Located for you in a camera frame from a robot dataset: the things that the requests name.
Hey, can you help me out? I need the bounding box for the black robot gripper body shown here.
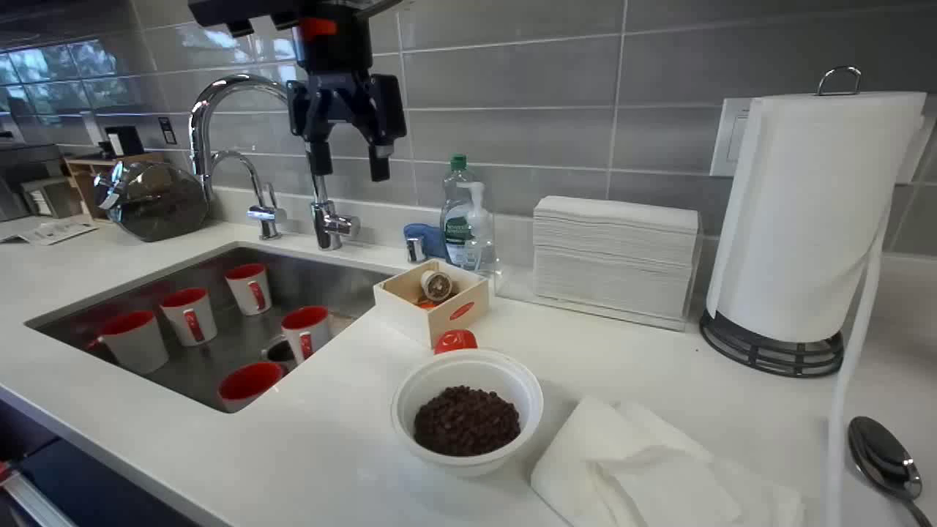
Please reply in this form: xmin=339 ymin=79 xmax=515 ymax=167
xmin=288 ymin=72 xmax=406 ymax=145

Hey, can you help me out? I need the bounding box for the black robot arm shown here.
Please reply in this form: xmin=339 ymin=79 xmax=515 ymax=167
xmin=187 ymin=0 xmax=406 ymax=182

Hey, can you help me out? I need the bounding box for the coffee pod in box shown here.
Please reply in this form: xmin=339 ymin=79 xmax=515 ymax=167
xmin=422 ymin=273 xmax=456 ymax=300

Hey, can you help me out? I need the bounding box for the small wooden box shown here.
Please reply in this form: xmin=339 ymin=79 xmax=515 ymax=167
xmin=371 ymin=257 xmax=490 ymax=344

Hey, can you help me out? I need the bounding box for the orange round item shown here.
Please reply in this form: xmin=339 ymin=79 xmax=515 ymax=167
xmin=434 ymin=328 xmax=478 ymax=355

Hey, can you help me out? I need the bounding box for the chrome kitchen faucet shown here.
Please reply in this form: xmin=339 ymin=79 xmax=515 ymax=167
xmin=185 ymin=72 xmax=364 ymax=252

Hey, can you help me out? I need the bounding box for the small chrome side tap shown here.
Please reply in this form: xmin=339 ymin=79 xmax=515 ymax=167
xmin=215 ymin=150 xmax=288 ymax=240

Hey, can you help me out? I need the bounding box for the blue sponge holder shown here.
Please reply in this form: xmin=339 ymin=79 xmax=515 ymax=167
xmin=403 ymin=221 xmax=447 ymax=264

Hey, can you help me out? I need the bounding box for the clear dish soap bottle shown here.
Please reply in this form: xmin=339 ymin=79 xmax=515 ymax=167
xmin=439 ymin=156 xmax=496 ymax=274

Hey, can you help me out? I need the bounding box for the red and white paper cup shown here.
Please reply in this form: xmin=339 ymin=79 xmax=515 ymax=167
xmin=225 ymin=264 xmax=272 ymax=315
xmin=162 ymin=287 xmax=216 ymax=344
xmin=216 ymin=359 xmax=285 ymax=412
xmin=99 ymin=311 xmax=166 ymax=375
xmin=280 ymin=303 xmax=330 ymax=359

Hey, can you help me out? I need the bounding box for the glass coffee pot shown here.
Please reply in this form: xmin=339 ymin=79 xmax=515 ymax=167
xmin=93 ymin=160 xmax=215 ymax=243

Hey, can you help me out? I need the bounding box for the stainless steel sink basin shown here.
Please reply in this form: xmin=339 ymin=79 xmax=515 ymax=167
xmin=29 ymin=245 xmax=383 ymax=410

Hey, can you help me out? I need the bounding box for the white folded napkin stack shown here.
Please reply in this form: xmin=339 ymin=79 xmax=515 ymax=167
xmin=534 ymin=197 xmax=699 ymax=325

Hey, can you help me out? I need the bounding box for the white bowl of coffee beans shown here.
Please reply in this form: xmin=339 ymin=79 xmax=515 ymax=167
xmin=389 ymin=352 xmax=545 ymax=476

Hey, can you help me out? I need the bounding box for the white crumpled paper towel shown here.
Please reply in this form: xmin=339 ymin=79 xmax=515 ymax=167
xmin=529 ymin=399 xmax=805 ymax=527

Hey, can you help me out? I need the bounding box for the white paper towel roll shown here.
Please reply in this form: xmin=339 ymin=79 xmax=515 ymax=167
xmin=704 ymin=90 xmax=932 ymax=527

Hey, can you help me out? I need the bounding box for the dark metal spoon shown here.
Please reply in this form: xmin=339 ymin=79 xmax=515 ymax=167
xmin=846 ymin=415 xmax=933 ymax=527

